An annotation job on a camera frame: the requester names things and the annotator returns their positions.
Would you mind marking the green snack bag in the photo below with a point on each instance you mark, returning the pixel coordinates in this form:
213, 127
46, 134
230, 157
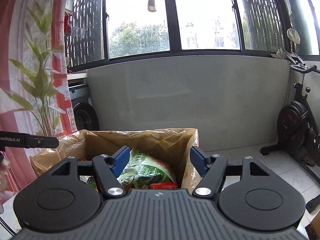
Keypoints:
145, 170

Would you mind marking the black exercise bike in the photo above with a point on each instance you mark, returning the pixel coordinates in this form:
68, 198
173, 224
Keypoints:
291, 120

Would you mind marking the red snack packet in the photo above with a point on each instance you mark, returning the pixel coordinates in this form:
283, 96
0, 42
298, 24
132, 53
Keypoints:
163, 186

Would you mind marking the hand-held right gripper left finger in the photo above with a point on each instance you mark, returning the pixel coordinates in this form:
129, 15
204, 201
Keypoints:
121, 162

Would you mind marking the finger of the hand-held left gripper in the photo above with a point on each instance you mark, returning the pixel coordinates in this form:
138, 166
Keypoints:
42, 142

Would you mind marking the grey washing machine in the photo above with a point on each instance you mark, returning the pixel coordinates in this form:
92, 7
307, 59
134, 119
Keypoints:
83, 110

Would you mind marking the black framed window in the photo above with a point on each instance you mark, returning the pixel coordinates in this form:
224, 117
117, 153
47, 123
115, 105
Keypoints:
140, 30

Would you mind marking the white hanging bag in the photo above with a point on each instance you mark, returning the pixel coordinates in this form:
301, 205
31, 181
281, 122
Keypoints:
293, 35

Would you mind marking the printed pink curtain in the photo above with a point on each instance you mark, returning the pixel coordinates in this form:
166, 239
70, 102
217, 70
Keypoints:
25, 30

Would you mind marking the orange snack packet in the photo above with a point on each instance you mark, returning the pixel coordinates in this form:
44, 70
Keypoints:
92, 183

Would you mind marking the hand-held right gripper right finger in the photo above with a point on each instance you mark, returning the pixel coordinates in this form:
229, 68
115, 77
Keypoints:
198, 163

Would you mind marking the brown carton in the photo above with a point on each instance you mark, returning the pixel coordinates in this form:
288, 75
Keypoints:
314, 228

